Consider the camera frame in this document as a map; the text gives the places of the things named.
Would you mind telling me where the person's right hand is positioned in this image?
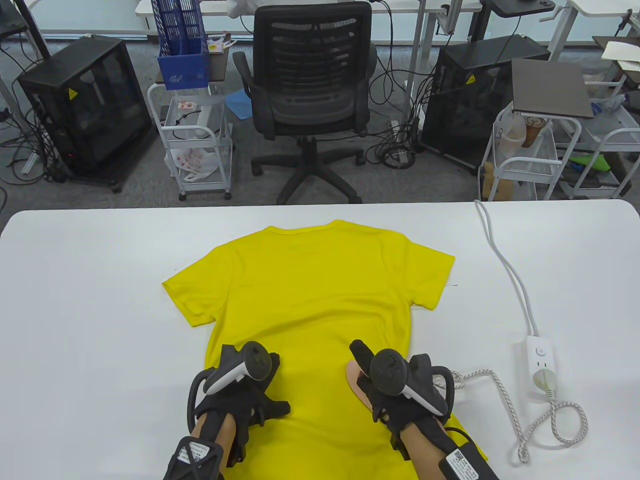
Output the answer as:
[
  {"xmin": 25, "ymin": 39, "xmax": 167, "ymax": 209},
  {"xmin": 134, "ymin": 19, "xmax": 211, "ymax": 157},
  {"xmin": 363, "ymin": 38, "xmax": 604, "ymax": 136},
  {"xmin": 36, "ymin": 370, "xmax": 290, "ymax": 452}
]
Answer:
[{"xmin": 349, "ymin": 340, "xmax": 451, "ymax": 461}]

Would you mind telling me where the person's left hand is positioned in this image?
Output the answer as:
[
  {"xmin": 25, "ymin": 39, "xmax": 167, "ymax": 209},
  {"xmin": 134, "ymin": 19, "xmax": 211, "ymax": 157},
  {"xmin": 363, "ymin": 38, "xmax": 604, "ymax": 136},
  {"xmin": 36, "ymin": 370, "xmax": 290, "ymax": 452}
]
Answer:
[{"xmin": 194, "ymin": 344, "xmax": 292, "ymax": 468}]

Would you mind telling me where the pink electric iron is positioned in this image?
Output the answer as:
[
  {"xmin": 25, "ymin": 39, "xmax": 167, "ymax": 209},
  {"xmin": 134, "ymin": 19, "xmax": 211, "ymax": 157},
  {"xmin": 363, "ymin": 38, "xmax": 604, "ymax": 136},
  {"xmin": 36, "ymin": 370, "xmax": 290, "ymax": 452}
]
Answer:
[{"xmin": 346, "ymin": 361, "xmax": 376, "ymax": 408}]

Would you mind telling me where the yellow t-shirt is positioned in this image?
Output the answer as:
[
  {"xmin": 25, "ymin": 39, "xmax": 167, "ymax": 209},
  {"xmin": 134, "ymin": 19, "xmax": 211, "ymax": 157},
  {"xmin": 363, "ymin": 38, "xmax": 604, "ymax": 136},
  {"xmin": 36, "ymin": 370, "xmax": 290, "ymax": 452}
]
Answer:
[{"xmin": 161, "ymin": 219, "xmax": 488, "ymax": 480}]

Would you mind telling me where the braided white iron cord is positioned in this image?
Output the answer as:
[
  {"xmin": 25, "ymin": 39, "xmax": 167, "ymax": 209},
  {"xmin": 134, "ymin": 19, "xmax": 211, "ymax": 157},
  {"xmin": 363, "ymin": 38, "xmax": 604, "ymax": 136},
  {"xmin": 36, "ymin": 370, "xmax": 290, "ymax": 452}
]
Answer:
[{"xmin": 432, "ymin": 369, "xmax": 588, "ymax": 463}]

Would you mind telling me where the person's left forearm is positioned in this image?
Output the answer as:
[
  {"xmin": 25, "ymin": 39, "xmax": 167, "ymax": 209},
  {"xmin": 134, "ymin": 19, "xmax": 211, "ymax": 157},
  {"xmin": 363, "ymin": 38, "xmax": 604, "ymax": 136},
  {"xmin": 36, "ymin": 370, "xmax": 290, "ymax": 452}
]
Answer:
[{"xmin": 189, "ymin": 416, "xmax": 238, "ymax": 463}]

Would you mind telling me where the person's right forearm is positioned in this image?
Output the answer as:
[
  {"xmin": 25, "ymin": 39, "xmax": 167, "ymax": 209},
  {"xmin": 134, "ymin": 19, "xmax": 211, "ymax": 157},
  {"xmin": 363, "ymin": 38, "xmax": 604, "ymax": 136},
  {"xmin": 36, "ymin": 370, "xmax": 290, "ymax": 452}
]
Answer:
[{"xmin": 402, "ymin": 417, "xmax": 461, "ymax": 480}]

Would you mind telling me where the black white hand controller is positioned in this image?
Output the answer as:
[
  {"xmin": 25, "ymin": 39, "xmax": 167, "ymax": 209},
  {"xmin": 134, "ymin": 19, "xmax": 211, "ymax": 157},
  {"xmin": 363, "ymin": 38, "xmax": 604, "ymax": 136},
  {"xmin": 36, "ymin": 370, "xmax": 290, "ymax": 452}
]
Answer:
[
  {"xmin": 369, "ymin": 348, "xmax": 456, "ymax": 416},
  {"xmin": 187, "ymin": 341, "xmax": 275, "ymax": 433}
]

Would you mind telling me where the white table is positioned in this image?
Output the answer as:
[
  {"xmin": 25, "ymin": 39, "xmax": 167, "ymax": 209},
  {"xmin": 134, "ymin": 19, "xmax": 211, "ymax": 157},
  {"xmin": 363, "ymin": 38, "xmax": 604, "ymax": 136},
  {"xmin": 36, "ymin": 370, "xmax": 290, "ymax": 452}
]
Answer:
[{"xmin": 0, "ymin": 199, "xmax": 640, "ymax": 480}]

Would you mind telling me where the brown cardboard box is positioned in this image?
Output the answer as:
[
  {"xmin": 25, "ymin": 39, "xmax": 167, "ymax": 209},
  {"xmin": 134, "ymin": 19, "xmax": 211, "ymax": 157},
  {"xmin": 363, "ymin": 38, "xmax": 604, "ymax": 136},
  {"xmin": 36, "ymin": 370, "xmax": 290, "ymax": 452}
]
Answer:
[{"xmin": 482, "ymin": 162, "xmax": 516, "ymax": 201}]

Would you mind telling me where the white red plastic bag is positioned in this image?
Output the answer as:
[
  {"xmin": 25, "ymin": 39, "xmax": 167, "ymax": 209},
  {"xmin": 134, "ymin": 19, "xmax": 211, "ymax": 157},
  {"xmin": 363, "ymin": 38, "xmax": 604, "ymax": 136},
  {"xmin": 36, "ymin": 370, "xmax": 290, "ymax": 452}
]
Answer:
[{"xmin": 165, "ymin": 147, "xmax": 219, "ymax": 182}]

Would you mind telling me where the white floor power strip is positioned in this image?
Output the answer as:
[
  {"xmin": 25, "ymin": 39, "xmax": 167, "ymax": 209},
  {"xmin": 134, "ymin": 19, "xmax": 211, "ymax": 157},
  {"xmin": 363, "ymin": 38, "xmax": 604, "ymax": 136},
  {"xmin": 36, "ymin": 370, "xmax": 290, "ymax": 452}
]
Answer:
[{"xmin": 390, "ymin": 119, "xmax": 408, "ymax": 166}]

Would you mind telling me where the translucent white container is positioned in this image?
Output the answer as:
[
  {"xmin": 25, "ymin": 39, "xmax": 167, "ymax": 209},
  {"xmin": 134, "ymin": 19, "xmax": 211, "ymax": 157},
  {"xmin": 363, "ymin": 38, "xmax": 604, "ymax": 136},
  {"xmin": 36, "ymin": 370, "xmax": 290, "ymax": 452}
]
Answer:
[{"xmin": 499, "ymin": 117, "xmax": 527, "ymax": 158}]

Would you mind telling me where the blue plastic sheet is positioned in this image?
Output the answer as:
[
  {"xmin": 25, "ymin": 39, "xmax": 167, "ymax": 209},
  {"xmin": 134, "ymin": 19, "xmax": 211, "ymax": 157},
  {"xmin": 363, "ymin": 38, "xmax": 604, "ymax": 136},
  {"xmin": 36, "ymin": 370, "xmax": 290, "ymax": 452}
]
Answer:
[{"xmin": 223, "ymin": 90, "xmax": 253, "ymax": 120}]

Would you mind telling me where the black computer case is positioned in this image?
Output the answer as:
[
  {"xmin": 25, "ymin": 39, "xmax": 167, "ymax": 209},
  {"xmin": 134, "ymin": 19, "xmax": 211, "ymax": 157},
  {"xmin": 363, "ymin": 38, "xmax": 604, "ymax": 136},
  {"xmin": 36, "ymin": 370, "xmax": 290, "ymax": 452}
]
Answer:
[
  {"xmin": 420, "ymin": 35, "xmax": 551, "ymax": 173},
  {"xmin": 17, "ymin": 35, "xmax": 153, "ymax": 193}
]

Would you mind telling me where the brown coffee cup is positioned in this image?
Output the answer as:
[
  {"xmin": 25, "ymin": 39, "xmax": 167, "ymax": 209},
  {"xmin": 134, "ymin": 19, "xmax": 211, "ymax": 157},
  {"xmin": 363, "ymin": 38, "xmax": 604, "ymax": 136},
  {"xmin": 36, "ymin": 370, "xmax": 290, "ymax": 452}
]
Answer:
[{"xmin": 520, "ymin": 115, "xmax": 548, "ymax": 148}]

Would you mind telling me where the black mesh office chair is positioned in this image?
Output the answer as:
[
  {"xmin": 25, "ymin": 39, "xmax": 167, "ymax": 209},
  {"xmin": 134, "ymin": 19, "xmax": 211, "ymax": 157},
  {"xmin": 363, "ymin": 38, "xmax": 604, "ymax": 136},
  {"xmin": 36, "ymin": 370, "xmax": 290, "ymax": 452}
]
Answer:
[{"xmin": 231, "ymin": 1, "xmax": 378, "ymax": 205}]

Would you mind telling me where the green plastic object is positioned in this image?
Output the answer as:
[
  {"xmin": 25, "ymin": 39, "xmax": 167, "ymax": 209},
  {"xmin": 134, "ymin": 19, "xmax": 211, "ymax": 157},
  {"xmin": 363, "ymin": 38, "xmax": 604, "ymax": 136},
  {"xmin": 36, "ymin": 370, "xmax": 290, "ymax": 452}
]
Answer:
[{"xmin": 570, "ymin": 154, "xmax": 612, "ymax": 173}]

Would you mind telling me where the blue file rack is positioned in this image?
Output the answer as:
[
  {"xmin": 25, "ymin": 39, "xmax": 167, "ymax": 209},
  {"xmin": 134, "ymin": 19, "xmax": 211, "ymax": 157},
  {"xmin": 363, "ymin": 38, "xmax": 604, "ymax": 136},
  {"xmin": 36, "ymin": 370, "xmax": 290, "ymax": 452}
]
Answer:
[{"xmin": 150, "ymin": 0, "xmax": 211, "ymax": 91}]

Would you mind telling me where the black desk stand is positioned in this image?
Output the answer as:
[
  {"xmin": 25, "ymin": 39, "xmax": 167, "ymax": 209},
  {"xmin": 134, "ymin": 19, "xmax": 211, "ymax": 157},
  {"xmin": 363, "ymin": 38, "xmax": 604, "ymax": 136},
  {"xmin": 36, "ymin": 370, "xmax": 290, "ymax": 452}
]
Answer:
[{"xmin": 470, "ymin": 0, "xmax": 557, "ymax": 42}]

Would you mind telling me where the beige paper folder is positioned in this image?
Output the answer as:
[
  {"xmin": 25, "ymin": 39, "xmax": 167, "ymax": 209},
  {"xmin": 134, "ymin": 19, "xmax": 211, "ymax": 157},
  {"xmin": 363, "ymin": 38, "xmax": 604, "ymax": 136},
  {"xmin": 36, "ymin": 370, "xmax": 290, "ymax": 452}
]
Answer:
[{"xmin": 600, "ymin": 40, "xmax": 640, "ymax": 73}]

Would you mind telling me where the white crank desk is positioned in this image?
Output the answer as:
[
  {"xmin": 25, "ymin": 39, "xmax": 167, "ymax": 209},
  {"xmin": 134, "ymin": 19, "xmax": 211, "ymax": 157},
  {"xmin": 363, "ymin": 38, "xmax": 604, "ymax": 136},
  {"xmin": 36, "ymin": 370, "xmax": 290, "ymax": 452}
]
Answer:
[{"xmin": 537, "ymin": 0, "xmax": 640, "ymax": 61}]

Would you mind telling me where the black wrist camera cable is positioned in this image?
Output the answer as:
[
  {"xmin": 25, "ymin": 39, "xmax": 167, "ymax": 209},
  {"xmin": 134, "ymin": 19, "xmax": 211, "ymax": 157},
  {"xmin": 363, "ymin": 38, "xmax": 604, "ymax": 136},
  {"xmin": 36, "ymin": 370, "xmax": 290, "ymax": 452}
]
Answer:
[{"xmin": 442, "ymin": 426, "xmax": 486, "ymax": 458}]

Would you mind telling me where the black caged wrist camera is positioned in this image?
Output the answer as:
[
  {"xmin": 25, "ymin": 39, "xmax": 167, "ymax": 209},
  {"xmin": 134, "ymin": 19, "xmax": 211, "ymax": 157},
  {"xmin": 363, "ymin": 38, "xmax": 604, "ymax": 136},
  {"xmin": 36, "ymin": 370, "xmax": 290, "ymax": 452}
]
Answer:
[{"xmin": 162, "ymin": 436, "xmax": 224, "ymax": 480}]

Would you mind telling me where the black box wrist camera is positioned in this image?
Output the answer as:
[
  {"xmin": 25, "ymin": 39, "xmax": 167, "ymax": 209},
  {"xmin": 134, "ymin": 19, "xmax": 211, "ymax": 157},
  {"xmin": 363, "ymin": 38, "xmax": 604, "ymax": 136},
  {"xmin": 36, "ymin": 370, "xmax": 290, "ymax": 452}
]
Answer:
[{"xmin": 439, "ymin": 447, "xmax": 501, "ymax": 480}]

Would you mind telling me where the white power strip cable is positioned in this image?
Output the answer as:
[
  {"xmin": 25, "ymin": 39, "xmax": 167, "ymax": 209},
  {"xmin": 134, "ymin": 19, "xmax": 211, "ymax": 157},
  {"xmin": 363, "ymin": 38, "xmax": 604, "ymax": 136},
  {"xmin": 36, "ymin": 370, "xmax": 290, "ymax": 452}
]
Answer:
[{"xmin": 472, "ymin": 200, "xmax": 540, "ymax": 338}]

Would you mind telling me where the black cable bundle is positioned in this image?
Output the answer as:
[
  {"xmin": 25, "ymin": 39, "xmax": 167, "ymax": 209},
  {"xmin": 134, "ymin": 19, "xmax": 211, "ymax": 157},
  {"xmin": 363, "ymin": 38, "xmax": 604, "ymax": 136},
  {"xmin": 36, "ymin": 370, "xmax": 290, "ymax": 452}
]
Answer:
[{"xmin": 365, "ymin": 135, "xmax": 416, "ymax": 171}]

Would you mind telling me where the white wire cart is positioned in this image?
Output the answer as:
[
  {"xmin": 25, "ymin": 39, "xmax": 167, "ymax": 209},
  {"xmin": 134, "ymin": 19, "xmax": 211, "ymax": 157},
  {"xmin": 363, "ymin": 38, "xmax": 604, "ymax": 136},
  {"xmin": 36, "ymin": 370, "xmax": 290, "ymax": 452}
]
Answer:
[
  {"xmin": 147, "ymin": 82, "xmax": 235, "ymax": 201},
  {"xmin": 560, "ymin": 90, "xmax": 640, "ymax": 200},
  {"xmin": 477, "ymin": 102, "xmax": 583, "ymax": 202}
]

